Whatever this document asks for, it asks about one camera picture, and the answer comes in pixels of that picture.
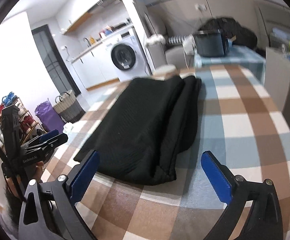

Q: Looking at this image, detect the black knit sweater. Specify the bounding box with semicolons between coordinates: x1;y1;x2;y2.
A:
74;75;202;186

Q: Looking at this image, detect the purple bag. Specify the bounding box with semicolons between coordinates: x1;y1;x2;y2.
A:
35;100;65;133

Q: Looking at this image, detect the shoe rack with shoes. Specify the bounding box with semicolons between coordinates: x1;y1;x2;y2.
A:
0;92;47;151

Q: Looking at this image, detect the woven laundry basket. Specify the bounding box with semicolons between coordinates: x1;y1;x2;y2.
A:
53;89;86;124

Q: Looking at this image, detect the dark glass door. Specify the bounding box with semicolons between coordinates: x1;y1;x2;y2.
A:
32;24;81;96

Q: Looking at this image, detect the white front-load washing machine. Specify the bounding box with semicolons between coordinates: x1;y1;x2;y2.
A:
103;27;151;82

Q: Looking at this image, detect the grey cabinet block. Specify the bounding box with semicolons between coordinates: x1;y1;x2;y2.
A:
264;47;290;128

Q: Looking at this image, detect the light blue checkered tablecloth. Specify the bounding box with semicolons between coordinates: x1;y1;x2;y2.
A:
194;45;266;84

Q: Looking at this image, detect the round white stool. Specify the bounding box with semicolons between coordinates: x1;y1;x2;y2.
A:
153;64;177;75

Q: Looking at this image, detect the black rice cooker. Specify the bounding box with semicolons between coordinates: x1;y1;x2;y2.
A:
193;29;229;57

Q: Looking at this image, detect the grey sofa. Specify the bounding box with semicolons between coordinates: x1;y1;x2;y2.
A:
144;12;194;69

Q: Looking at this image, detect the black jacket pile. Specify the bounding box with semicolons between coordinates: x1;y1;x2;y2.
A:
198;17;257;49

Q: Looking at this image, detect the black white checkered pillow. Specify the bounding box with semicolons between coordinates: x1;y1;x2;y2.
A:
166;36;187;46

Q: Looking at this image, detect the black cable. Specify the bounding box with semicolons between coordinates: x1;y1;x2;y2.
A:
0;130;27;203

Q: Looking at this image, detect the white wall socket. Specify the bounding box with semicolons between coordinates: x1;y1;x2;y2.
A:
195;4;207;12

